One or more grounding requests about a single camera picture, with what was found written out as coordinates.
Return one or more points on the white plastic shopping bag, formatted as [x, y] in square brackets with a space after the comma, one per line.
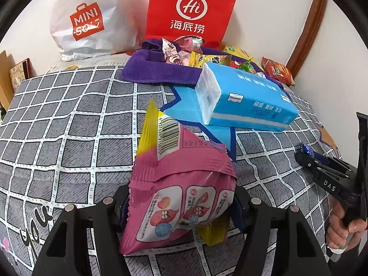
[92, 20]

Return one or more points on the red paper bag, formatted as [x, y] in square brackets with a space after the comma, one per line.
[189, 8]

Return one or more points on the pink and yellow snack packet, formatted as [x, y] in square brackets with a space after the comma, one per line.
[178, 189]

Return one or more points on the grey checked blanket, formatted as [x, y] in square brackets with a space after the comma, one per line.
[72, 138]

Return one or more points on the green snack packet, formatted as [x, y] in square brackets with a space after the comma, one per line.
[245, 65]

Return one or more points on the purple towel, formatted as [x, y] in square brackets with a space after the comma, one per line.
[149, 69]

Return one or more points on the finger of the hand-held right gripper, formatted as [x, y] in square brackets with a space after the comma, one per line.
[312, 165]
[307, 149]

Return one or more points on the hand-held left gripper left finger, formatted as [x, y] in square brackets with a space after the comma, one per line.
[110, 207]

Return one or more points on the orange chips bag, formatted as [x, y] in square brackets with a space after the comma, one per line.
[277, 70]

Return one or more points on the blue tissue box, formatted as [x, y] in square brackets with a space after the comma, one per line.
[247, 100]

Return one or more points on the yellow chips bag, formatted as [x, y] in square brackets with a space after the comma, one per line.
[237, 52]

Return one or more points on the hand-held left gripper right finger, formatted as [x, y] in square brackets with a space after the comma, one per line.
[238, 215]

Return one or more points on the patterned cardboard box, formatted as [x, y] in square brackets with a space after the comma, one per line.
[20, 73]

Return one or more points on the pale pink snack packet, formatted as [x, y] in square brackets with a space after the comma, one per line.
[171, 51]

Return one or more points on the brown wooden door frame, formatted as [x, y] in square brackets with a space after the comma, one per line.
[309, 23]

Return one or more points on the person's right hand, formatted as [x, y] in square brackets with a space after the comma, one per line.
[336, 230]

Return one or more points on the white pink snack packet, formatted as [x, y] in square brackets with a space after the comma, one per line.
[189, 41]

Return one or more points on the yellow triangular snack packet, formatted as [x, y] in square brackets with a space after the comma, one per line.
[201, 59]

